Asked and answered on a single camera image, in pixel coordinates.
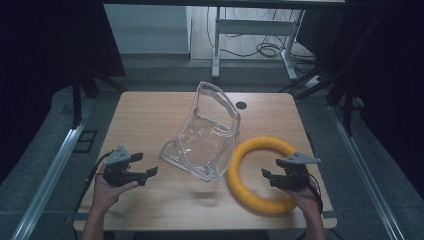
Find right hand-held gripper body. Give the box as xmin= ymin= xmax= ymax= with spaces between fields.
xmin=275 ymin=151 xmax=322 ymax=192

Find transparent plastic zipper bag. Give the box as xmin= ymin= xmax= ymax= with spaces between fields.
xmin=159 ymin=80 xmax=242 ymax=183

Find aluminium floor rail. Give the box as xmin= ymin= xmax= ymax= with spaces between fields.
xmin=327 ymin=104 xmax=407 ymax=240
xmin=10 ymin=98 xmax=96 ymax=240

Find dark curtain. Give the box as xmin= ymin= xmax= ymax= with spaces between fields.
xmin=0 ymin=0 xmax=127 ymax=186
xmin=295 ymin=0 xmax=424 ymax=201

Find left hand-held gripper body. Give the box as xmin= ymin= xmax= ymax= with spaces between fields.
xmin=102 ymin=144 xmax=148 ymax=188

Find black metal stand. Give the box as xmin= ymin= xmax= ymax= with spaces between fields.
xmin=70 ymin=65 xmax=129 ymax=129
xmin=279 ymin=13 xmax=388 ymax=137

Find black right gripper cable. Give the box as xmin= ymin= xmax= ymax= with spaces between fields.
xmin=305 ymin=172 xmax=325 ymax=215

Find person's left hand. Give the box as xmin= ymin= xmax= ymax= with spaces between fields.
xmin=91 ymin=172 xmax=140 ymax=215

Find yellow padded ring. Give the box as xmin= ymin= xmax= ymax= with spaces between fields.
xmin=225 ymin=135 xmax=300 ymax=215

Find white metal desk frame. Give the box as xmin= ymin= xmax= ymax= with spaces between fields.
xmin=211 ymin=5 xmax=306 ymax=82

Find black floor cables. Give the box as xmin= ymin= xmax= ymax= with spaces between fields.
xmin=205 ymin=5 xmax=318 ymax=66

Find black floor socket frame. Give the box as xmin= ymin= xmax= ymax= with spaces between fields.
xmin=73 ymin=129 xmax=98 ymax=155

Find person's right hand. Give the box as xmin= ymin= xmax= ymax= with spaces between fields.
xmin=283 ymin=176 xmax=324 ymax=218

